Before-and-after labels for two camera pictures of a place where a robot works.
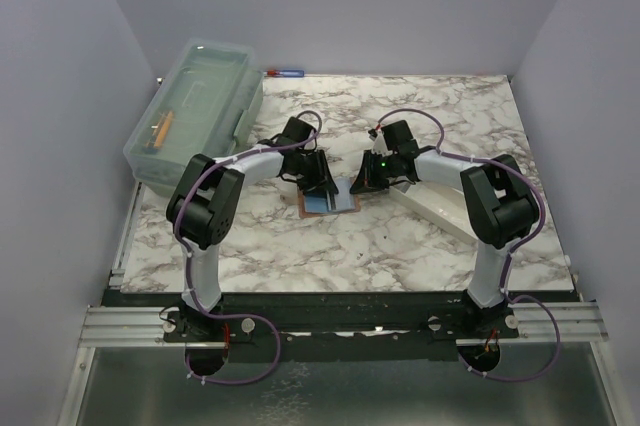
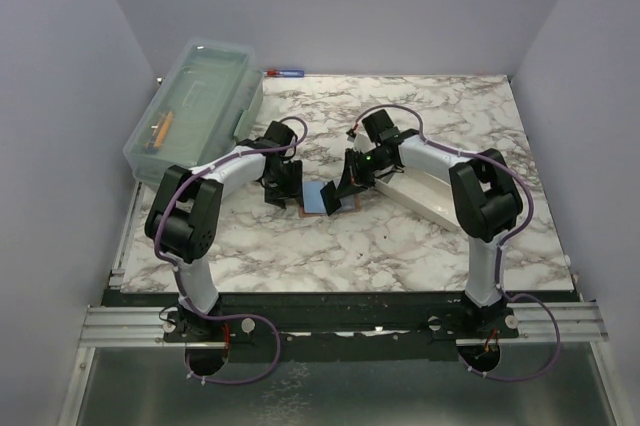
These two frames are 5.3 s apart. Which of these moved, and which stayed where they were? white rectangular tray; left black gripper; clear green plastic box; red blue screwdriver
Moved: left black gripper
Stayed: clear green plastic box; red blue screwdriver; white rectangular tray
